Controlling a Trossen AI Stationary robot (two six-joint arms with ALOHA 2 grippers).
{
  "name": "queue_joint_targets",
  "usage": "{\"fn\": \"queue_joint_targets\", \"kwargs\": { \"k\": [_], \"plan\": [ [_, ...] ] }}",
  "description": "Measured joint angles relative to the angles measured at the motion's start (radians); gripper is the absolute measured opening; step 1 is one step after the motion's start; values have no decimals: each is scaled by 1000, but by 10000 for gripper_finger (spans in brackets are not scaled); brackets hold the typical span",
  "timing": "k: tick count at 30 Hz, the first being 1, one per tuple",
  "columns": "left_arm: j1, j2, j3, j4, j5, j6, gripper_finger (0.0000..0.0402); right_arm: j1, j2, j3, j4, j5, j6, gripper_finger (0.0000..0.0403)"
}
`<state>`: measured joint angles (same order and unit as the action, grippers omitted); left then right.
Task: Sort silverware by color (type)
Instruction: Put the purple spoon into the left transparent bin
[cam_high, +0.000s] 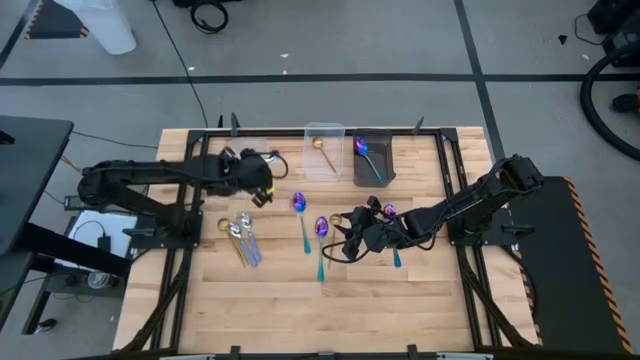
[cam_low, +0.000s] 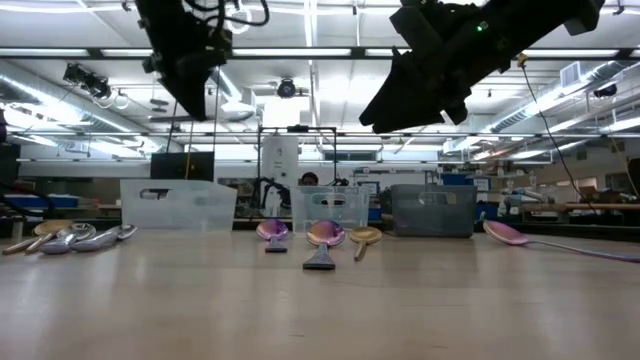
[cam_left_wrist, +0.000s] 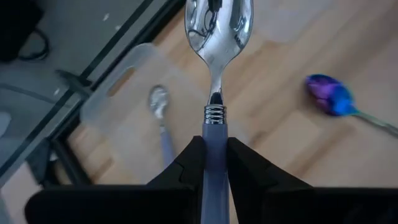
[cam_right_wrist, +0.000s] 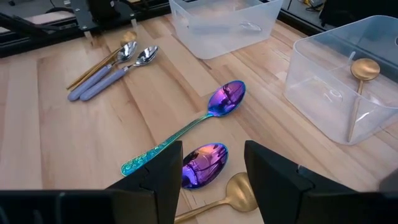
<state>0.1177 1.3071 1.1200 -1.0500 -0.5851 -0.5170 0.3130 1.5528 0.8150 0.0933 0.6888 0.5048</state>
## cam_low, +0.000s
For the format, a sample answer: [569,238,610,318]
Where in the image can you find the white upright panel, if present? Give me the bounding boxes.
[260,134,301,186]

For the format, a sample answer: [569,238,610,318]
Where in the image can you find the black aluminium table frame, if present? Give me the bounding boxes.
[0,217,640,242]

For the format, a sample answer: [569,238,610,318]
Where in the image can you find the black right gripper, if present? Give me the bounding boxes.
[359,14,516,134]

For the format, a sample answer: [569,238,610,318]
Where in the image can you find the blue storage tote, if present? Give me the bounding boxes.
[4,194,80,209]

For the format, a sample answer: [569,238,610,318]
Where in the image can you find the large frosted plastic bin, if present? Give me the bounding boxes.
[119,178,239,233]

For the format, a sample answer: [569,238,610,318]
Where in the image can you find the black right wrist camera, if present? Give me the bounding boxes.
[388,3,441,54]

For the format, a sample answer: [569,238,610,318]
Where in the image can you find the iridescent purple spoon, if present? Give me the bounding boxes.
[255,219,291,255]
[481,219,640,265]
[301,219,347,272]

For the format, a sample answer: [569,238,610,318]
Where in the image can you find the wooden spoon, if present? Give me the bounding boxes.
[1,219,75,256]

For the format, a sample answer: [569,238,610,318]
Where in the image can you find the black ceiling camera with cable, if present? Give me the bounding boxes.
[62,62,130,110]

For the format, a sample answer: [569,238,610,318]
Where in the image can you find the white cable loop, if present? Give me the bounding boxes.
[227,7,253,36]

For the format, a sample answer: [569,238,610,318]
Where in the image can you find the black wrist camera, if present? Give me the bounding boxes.
[388,3,441,54]
[212,27,235,69]

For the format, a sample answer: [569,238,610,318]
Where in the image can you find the black tubular stand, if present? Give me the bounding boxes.
[256,124,339,216]

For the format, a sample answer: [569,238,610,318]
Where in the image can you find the black hanging cable yellow plug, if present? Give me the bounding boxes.
[517,52,591,204]

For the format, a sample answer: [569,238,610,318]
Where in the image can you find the silver ceiling duct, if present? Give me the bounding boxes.
[209,64,259,109]

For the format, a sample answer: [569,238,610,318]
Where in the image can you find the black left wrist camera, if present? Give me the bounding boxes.
[212,27,235,69]

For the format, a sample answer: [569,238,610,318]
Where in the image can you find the silver spoon lilac handle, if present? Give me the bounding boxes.
[38,222,98,256]
[71,223,139,253]

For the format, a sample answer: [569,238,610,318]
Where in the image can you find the wooden workbench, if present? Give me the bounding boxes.
[519,199,640,226]

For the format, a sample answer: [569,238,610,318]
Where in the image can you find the gold spoon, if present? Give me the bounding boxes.
[24,224,76,255]
[348,226,384,263]

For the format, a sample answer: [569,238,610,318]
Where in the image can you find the small clear plastic bin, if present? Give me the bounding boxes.
[290,185,371,235]

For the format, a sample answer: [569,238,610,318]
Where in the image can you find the grey plastic bin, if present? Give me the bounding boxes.
[390,183,478,239]

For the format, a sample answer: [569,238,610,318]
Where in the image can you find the black overhead camera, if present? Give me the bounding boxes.
[276,77,298,100]

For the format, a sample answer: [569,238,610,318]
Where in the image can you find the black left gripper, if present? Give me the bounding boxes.
[134,0,221,121]

